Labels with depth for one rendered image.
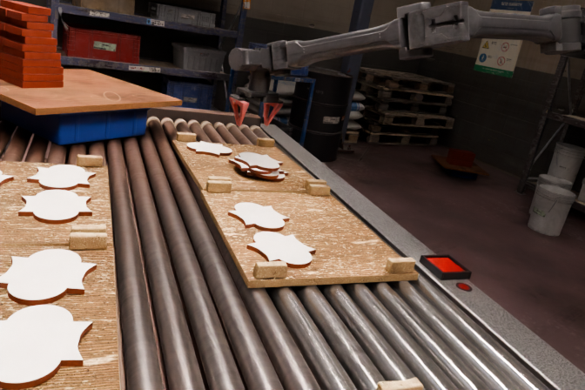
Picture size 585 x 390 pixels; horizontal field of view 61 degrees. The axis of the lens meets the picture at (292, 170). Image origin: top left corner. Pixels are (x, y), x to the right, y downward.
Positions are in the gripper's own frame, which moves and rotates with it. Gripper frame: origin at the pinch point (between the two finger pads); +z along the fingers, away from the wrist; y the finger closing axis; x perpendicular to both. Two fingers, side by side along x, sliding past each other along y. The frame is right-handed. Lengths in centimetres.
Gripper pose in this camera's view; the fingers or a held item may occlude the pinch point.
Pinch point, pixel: (252, 123)
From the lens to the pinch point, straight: 140.2
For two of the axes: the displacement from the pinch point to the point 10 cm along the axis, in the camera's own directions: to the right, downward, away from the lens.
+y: 7.4, -0.7, 6.6
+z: -1.8, 9.3, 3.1
